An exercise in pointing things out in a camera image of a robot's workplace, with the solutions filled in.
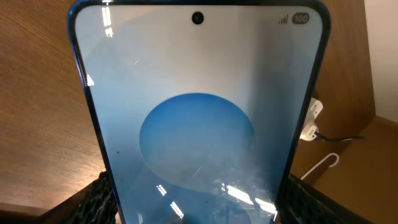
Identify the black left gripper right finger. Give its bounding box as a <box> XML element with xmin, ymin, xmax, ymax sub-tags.
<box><xmin>276</xmin><ymin>174</ymin><xmax>371</xmax><ymax>224</ymax></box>

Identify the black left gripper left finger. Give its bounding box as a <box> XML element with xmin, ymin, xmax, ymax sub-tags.
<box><xmin>40</xmin><ymin>172</ymin><xmax>118</xmax><ymax>224</ymax></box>

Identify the black USB charging cable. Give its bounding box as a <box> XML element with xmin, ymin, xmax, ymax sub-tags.
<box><xmin>314</xmin><ymin>132</ymin><xmax>367</xmax><ymax>143</ymax></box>

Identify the blue Galaxy smartphone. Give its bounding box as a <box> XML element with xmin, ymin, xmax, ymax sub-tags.
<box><xmin>67</xmin><ymin>1</ymin><xmax>331</xmax><ymax>223</ymax></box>

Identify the white USB charger adapter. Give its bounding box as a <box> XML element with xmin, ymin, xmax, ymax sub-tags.
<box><xmin>300</xmin><ymin>121</ymin><xmax>319</xmax><ymax>141</ymax></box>

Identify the white power strip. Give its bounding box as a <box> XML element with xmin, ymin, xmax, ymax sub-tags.
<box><xmin>306</xmin><ymin>98</ymin><xmax>323</xmax><ymax>120</ymax></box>

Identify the white power strip cord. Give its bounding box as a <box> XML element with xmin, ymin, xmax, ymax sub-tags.
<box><xmin>300</xmin><ymin>152</ymin><xmax>340</xmax><ymax>180</ymax></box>

